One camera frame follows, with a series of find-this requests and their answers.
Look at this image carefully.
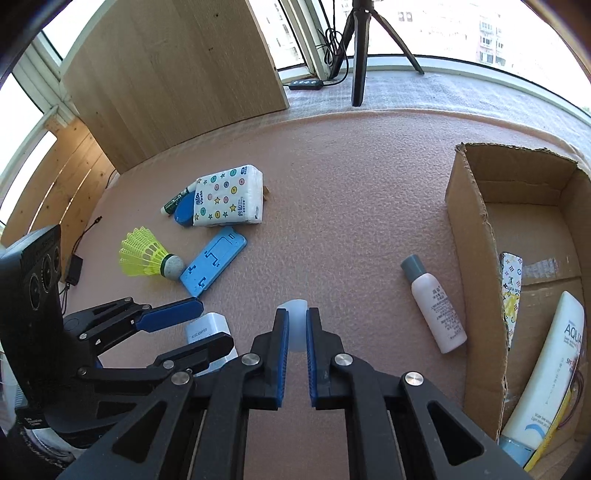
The wooden slatted headboard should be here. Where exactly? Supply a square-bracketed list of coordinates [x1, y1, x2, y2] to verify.
[0, 117, 119, 250]

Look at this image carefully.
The pink blanket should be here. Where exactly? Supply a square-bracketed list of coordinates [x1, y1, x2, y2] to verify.
[59, 108, 591, 480]

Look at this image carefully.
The black charger cable plug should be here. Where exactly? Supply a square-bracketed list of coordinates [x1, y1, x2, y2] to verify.
[64, 216, 102, 286]

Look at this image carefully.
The white power adapter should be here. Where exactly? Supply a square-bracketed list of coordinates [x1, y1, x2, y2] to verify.
[185, 312, 238, 377]

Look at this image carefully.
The round blue tin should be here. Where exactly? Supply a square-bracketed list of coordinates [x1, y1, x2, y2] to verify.
[173, 192, 194, 227]

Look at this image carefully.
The blue plastic phone stand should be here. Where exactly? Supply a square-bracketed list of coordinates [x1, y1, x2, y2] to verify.
[180, 226, 247, 298]

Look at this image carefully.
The patterned white lighter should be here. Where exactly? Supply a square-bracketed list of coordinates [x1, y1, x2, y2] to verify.
[500, 252, 523, 349]

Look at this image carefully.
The grey checkered bedsheet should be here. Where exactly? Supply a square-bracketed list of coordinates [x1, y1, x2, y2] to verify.
[270, 71, 590, 162]

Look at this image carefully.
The brown cardboard box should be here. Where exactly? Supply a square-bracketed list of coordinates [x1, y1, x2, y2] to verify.
[445, 142, 591, 471]

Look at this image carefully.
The small pink lotion bottle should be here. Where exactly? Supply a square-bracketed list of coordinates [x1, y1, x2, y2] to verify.
[401, 255, 467, 354]

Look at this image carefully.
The green white lip balm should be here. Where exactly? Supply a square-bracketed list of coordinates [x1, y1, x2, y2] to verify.
[160, 182, 197, 216]

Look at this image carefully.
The black cable remote control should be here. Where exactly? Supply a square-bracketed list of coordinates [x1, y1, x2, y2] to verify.
[287, 79, 325, 91]

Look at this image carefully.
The yellow black ruler card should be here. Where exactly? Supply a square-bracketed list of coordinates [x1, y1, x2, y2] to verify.
[524, 388, 572, 472]

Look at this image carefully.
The white patterned tissue pack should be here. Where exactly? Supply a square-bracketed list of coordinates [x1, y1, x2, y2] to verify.
[192, 164, 263, 226]

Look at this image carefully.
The small white translucent cap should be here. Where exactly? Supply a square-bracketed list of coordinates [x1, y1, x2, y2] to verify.
[279, 299, 308, 352]

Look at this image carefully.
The black tripod stand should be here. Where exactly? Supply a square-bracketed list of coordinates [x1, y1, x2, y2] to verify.
[329, 0, 425, 107]

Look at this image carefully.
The white Aqua sunscreen tube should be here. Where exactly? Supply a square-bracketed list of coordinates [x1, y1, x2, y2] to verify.
[499, 291, 585, 467]

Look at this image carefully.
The light wooden board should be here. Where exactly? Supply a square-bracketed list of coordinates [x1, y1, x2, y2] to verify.
[62, 1, 288, 172]

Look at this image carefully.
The yellow plastic shuttlecock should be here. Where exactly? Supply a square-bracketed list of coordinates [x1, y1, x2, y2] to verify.
[119, 227, 185, 281]

